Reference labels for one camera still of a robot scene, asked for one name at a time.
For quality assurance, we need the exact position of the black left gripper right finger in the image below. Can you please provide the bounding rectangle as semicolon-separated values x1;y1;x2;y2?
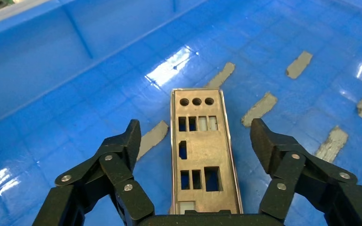
250;118;362;226

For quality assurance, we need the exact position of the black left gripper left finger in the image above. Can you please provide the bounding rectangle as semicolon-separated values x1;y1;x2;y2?
33;119;155;226

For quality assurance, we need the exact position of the metal I/O shield plate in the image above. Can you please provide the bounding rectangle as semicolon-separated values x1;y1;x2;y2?
169;88;244;215

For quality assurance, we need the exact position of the blue plastic tray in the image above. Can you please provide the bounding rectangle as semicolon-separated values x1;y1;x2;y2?
0;0;362;226

